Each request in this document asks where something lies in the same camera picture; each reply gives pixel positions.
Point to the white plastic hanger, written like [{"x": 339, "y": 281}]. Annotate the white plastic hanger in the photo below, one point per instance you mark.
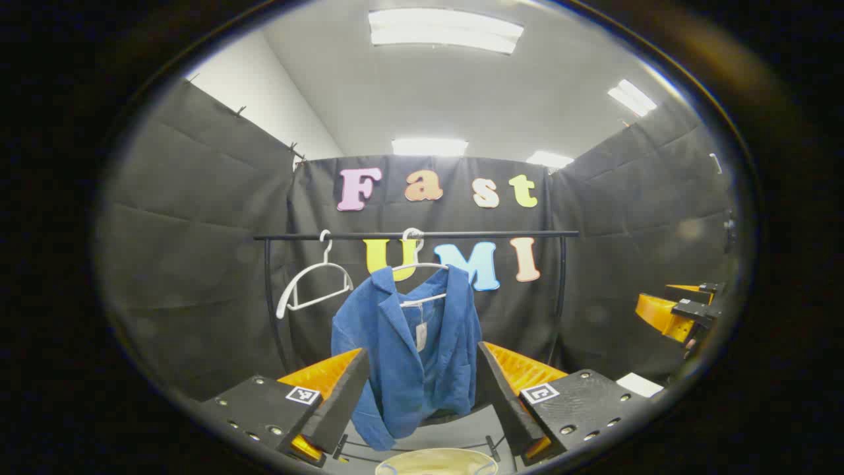
[
  {"x": 422, "y": 265},
  {"x": 316, "y": 269}
]

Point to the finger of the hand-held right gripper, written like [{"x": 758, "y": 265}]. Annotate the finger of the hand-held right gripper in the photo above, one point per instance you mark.
[
  {"x": 699, "y": 289},
  {"x": 663, "y": 316}
]

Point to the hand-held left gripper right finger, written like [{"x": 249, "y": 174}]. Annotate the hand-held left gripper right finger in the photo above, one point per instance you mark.
[{"x": 508, "y": 402}]

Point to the white cabinet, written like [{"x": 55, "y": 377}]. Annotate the white cabinet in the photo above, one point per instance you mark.
[{"x": 638, "y": 384}]

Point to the black metal clothes rack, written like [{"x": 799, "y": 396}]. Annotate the black metal clothes rack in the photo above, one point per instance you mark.
[{"x": 501, "y": 233}]

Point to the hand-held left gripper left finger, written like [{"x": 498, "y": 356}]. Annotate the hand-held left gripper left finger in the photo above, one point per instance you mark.
[{"x": 336, "y": 402}]

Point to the ceiling light panel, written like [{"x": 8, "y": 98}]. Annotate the ceiling light panel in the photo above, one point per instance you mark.
[
  {"x": 445, "y": 30},
  {"x": 632, "y": 97},
  {"x": 428, "y": 146},
  {"x": 548, "y": 159}
]

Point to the black backdrop cloth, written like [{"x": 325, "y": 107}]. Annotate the black backdrop cloth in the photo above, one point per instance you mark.
[{"x": 198, "y": 264}]

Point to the white round laundry hamper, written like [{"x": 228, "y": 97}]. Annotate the white round laundry hamper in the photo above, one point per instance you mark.
[{"x": 435, "y": 463}]

